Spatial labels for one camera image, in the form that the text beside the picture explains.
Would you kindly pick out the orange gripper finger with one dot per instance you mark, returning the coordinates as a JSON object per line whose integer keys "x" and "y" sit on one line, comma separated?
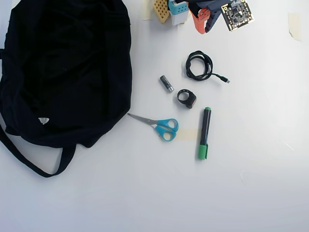
{"x": 199, "y": 20}

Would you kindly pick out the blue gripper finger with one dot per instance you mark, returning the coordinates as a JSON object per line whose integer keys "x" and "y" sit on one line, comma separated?
{"x": 213, "y": 20}

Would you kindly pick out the white and teal robot base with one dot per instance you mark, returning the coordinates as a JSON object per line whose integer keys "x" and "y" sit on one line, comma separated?
{"x": 179, "y": 13}

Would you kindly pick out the black fabric bag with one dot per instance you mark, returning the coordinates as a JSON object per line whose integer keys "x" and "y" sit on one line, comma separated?
{"x": 62, "y": 72}

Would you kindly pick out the yellow perforated block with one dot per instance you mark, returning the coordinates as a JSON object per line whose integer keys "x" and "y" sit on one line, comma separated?
{"x": 160, "y": 10}

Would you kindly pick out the beige masking tape strip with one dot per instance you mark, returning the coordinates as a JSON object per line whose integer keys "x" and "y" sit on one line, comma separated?
{"x": 295, "y": 26}
{"x": 147, "y": 9}
{"x": 188, "y": 134}

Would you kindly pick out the black cylindrical battery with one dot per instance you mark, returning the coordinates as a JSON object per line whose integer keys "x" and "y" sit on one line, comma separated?
{"x": 166, "y": 84}

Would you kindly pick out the black marker with green cap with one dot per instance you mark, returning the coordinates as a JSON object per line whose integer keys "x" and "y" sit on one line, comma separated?
{"x": 204, "y": 135}

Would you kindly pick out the camera circuit board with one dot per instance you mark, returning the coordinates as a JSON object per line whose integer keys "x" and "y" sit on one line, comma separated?
{"x": 237, "y": 14}

